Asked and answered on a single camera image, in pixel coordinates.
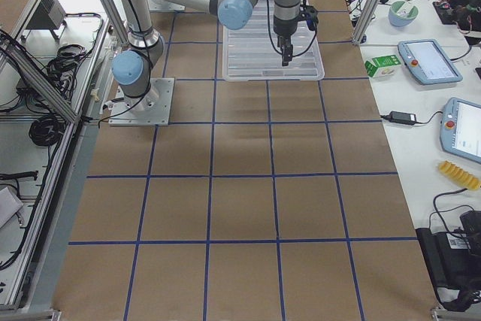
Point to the green white carton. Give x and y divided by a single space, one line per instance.
382 66

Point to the yellow toy corn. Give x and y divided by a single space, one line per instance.
458 175

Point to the blue teach pendant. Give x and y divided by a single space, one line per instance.
428 63
460 129

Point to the black power adapter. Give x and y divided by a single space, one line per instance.
402 118

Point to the clear plastic box lid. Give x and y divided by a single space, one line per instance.
251 53

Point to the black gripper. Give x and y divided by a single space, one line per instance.
282 27

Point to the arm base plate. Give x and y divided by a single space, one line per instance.
153 109

